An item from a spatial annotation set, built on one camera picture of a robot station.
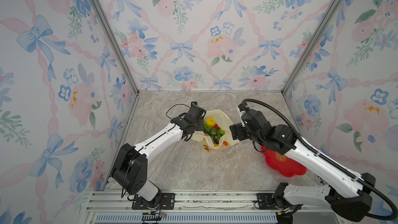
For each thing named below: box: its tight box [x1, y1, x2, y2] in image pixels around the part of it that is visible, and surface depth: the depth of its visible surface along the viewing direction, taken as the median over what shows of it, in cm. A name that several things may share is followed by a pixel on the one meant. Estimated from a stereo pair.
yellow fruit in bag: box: [205, 117, 217, 129], surface depth 99 cm
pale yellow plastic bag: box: [190, 108, 240, 152], surface depth 83 cm
